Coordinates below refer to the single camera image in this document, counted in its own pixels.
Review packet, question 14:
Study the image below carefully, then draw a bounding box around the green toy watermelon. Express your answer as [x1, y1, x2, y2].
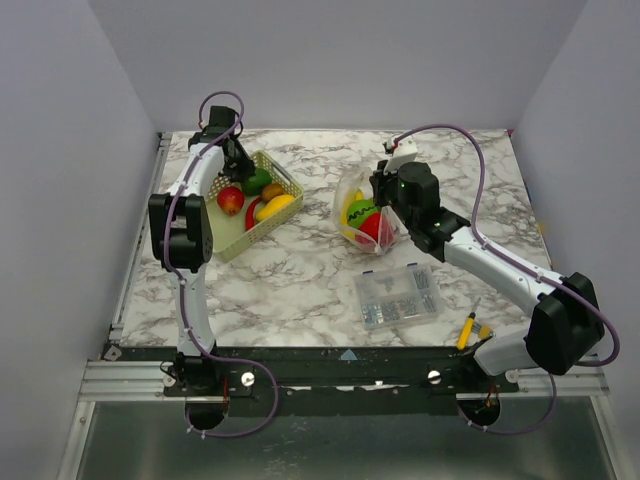
[346, 199, 380, 229]

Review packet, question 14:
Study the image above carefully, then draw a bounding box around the red toy strawberry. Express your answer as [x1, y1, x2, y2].
[216, 186, 245, 216]

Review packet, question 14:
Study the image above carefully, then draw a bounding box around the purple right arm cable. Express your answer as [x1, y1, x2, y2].
[384, 123, 621, 435]

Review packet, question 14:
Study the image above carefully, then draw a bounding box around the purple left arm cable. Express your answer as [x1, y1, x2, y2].
[163, 90, 280, 442]

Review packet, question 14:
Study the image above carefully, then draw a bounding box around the clear plastic screw box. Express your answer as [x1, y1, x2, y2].
[353, 263, 445, 329]

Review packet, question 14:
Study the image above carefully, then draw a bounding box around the red toy bell pepper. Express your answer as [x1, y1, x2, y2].
[355, 212, 396, 249]

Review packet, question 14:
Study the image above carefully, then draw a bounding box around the pale green perforated basket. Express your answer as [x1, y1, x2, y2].
[202, 149, 305, 264]

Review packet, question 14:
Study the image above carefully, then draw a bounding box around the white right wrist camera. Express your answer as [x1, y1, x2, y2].
[383, 136, 418, 174]

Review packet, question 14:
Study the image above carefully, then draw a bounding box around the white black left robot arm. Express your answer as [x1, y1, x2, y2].
[148, 106, 255, 395]

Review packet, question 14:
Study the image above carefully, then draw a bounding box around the yellow handled screwdriver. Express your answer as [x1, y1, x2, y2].
[456, 297, 481, 350]

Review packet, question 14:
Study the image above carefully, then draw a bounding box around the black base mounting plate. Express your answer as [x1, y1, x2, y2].
[164, 347, 518, 418]

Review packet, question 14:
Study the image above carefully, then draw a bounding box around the green bell pepper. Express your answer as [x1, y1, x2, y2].
[241, 168, 272, 196]

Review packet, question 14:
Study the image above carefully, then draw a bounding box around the red toy chili pepper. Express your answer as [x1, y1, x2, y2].
[245, 197, 261, 232]

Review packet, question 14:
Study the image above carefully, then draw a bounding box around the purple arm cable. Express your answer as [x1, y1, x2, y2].
[384, 123, 621, 435]
[163, 90, 280, 442]

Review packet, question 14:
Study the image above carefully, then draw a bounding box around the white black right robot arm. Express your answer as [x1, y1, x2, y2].
[370, 161, 605, 392]

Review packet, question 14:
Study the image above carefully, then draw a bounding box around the clear zip top bag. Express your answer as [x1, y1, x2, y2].
[331, 167, 400, 255]

